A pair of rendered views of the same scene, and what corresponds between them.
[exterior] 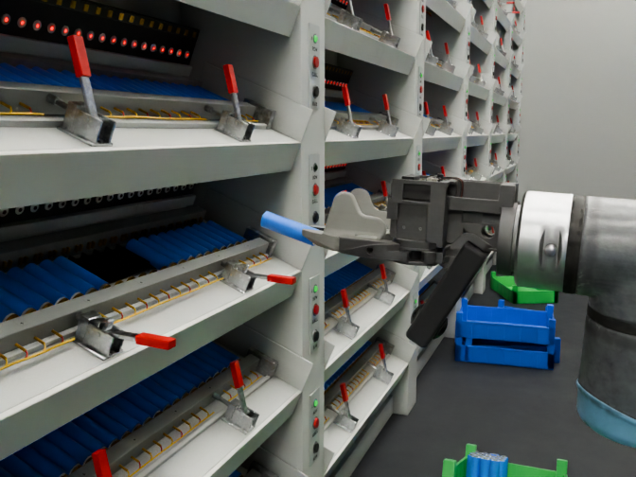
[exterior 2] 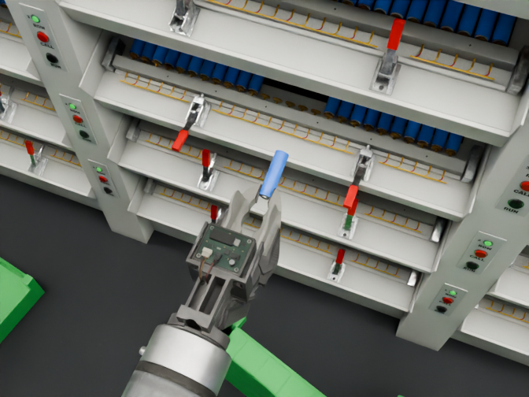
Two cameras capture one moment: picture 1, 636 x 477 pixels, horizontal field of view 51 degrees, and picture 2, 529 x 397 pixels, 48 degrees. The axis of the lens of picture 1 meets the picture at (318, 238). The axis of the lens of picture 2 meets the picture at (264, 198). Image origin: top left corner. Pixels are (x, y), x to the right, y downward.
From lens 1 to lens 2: 0.96 m
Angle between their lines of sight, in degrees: 82
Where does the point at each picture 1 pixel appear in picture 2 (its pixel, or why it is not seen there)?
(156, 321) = (252, 132)
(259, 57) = not seen: outside the picture
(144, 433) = not seen: hidden behind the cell
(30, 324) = (169, 79)
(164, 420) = (298, 176)
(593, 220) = (134, 377)
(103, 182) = (187, 50)
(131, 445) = (263, 165)
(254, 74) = not seen: outside the picture
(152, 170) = (234, 62)
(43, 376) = (156, 104)
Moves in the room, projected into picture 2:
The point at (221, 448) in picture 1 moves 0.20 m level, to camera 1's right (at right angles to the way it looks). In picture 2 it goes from (312, 221) to (316, 331)
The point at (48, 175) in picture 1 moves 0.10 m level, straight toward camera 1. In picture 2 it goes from (138, 33) to (64, 53)
